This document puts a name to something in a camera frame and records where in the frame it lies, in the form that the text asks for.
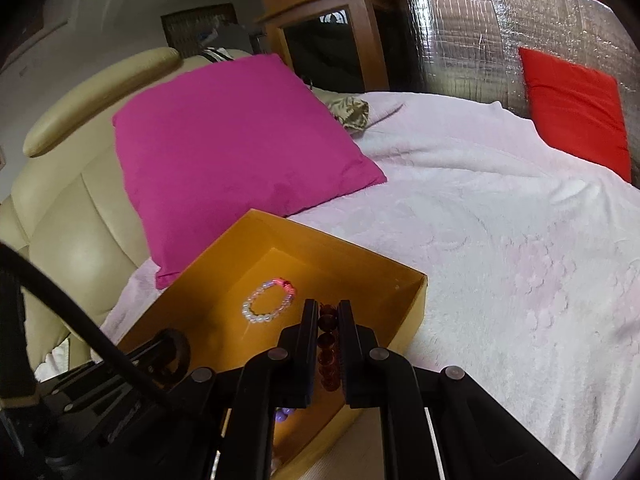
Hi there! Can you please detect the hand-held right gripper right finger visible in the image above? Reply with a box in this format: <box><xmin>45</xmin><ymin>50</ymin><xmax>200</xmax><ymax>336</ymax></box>
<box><xmin>336</xmin><ymin>299</ymin><xmax>576</xmax><ymax>480</ymax></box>

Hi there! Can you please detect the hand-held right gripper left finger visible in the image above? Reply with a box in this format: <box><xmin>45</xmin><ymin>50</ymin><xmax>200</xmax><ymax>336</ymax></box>
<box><xmin>165</xmin><ymin>299</ymin><xmax>320</xmax><ymax>480</ymax></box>

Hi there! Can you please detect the red bead bracelet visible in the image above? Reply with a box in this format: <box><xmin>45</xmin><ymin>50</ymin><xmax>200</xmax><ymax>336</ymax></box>
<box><xmin>317</xmin><ymin>302</ymin><xmax>342</xmax><ymax>392</ymax></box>

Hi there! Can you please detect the clear bead bracelet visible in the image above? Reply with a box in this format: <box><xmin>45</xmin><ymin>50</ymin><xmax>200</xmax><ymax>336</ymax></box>
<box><xmin>241</xmin><ymin>277</ymin><xmax>297</xmax><ymax>325</ymax></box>

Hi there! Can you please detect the yellow cardboard box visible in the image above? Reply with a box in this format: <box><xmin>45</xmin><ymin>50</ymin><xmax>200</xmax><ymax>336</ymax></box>
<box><xmin>106</xmin><ymin>208</ymin><xmax>429</xmax><ymax>480</ymax></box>

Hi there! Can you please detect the pale pink blanket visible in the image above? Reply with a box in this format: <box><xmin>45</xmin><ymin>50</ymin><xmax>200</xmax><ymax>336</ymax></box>
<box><xmin>34</xmin><ymin>91</ymin><xmax>640</xmax><ymax>480</ymax></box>

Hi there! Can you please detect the magenta pillow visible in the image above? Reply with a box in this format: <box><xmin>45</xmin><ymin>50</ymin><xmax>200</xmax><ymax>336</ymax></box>
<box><xmin>111</xmin><ymin>53</ymin><xmax>389</xmax><ymax>290</ymax></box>

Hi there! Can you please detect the patterned cloth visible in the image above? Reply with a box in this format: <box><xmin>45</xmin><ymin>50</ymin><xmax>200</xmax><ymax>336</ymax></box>
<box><xmin>324</xmin><ymin>95</ymin><xmax>371</xmax><ymax>135</ymax></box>

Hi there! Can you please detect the cream leather sofa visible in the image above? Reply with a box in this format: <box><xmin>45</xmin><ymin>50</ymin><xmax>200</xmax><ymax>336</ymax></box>
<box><xmin>0</xmin><ymin>47</ymin><xmax>253</xmax><ymax>382</ymax></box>

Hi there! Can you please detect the wooden cabinet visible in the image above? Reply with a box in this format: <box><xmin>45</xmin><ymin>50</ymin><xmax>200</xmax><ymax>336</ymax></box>
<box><xmin>252</xmin><ymin>0</ymin><xmax>402</xmax><ymax>95</ymax></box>

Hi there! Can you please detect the red pillow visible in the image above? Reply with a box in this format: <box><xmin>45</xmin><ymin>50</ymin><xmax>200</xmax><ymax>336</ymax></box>
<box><xmin>518</xmin><ymin>46</ymin><xmax>633</xmax><ymax>184</ymax></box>

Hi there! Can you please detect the silver foil mat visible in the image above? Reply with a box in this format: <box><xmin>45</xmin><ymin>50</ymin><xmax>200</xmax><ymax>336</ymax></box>
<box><xmin>389</xmin><ymin>0</ymin><xmax>627</xmax><ymax>122</ymax></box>

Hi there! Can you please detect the black cable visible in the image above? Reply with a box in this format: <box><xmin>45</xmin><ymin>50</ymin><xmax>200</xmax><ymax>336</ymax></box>
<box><xmin>0</xmin><ymin>241</ymin><xmax>197</xmax><ymax>412</ymax></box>

